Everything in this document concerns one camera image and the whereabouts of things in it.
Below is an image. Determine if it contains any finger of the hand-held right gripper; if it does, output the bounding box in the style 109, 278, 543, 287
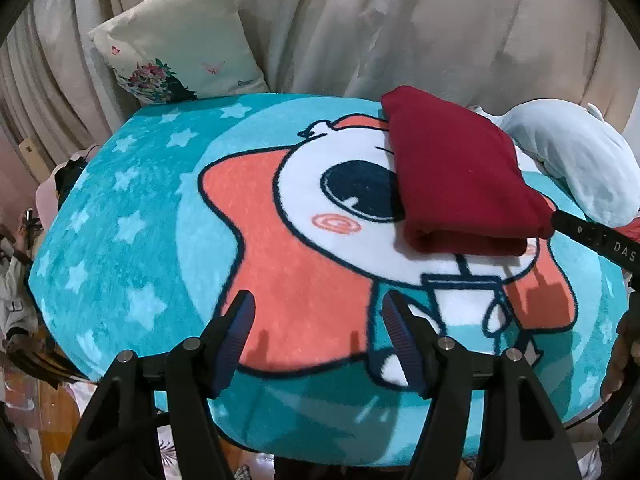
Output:
546, 207, 597, 243

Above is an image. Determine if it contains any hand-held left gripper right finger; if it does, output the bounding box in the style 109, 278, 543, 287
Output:
381, 290, 582, 480

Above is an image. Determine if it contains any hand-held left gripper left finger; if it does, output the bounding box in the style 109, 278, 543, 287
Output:
60, 289, 257, 480

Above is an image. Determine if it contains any red knit garment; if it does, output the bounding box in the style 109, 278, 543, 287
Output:
380, 86, 558, 258

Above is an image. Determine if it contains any person's right hand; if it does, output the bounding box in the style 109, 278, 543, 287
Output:
601, 305, 640, 403

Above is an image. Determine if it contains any light blue plush toy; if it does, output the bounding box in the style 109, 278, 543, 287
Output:
470, 99, 640, 228

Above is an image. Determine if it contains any blue star cartoon blanket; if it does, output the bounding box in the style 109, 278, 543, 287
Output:
27, 92, 628, 468

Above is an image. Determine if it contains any black cloth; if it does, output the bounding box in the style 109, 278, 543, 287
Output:
54, 157, 90, 202

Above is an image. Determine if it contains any beige curtain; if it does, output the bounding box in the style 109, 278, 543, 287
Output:
0, 0, 640, 196

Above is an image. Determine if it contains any beige standing air conditioner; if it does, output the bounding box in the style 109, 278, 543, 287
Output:
19, 135, 48, 183

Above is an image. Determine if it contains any cream floral pillow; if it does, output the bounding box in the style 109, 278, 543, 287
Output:
87, 0, 271, 107

